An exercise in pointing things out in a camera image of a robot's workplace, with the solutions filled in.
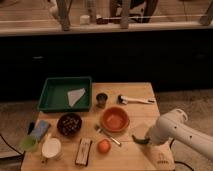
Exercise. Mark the metal fork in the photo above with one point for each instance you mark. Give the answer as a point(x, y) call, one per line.
point(102, 131)

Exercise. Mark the blue sponge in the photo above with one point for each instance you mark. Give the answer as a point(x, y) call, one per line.
point(40, 130)

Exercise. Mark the dark brown bowl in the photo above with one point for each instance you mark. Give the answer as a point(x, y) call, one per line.
point(69, 124)

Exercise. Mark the green plastic cup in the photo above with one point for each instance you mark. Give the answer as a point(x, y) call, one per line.
point(29, 144)

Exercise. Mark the green pepper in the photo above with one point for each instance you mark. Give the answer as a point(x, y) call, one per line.
point(140, 141)

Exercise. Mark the green plastic tray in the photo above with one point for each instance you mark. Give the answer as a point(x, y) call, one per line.
point(54, 96)

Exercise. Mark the white cup on shelf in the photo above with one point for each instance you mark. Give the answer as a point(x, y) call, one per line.
point(85, 20)

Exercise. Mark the white mug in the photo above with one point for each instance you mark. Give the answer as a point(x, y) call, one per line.
point(51, 149)

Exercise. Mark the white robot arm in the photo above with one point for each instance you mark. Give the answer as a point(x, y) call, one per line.
point(172, 125)

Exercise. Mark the white handled brush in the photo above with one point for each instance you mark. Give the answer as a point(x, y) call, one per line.
point(125, 100)

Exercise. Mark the orange fruit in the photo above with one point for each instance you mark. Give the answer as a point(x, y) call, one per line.
point(103, 146)

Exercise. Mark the small metal cup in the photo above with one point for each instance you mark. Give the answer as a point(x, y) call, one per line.
point(101, 100)

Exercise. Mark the orange bowl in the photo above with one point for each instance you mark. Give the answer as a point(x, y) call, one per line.
point(114, 119)

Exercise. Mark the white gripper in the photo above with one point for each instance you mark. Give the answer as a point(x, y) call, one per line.
point(156, 136)

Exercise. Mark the wooden block with metal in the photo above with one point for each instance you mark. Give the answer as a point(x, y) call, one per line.
point(83, 152)

